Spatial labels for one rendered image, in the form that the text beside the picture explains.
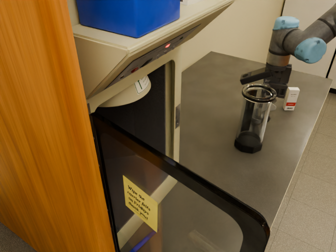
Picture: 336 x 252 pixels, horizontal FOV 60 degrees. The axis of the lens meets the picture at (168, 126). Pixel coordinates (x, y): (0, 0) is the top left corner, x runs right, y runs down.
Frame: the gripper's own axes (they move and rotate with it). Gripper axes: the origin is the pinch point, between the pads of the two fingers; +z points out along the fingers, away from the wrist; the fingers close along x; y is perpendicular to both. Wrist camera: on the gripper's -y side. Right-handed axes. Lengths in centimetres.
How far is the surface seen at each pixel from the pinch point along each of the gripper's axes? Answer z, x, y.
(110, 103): -31, -58, -31
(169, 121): -16.2, -40.3, -24.3
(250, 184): 6.8, -34.0, 0.7
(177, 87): -28, -41, -22
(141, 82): -33, -51, -27
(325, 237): 101, 29, 57
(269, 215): 6.8, -44.2, 6.9
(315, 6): 13, 233, 40
